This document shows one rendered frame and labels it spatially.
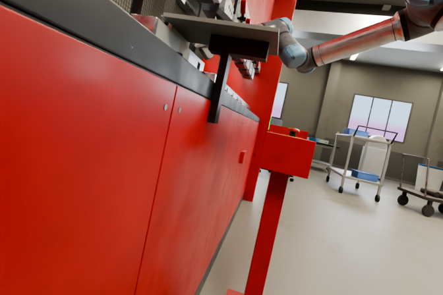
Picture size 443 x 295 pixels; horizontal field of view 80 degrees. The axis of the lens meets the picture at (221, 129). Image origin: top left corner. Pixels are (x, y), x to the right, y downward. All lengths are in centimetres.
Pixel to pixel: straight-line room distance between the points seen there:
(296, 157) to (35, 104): 76
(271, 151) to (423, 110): 951
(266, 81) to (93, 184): 263
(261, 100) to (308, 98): 691
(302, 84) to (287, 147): 890
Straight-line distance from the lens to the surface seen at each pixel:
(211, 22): 62
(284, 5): 308
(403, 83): 1021
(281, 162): 88
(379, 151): 880
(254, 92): 284
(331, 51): 102
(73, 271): 34
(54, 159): 25
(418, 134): 1019
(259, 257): 104
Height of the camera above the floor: 79
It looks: 2 degrees down
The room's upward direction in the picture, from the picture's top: 12 degrees clockwise
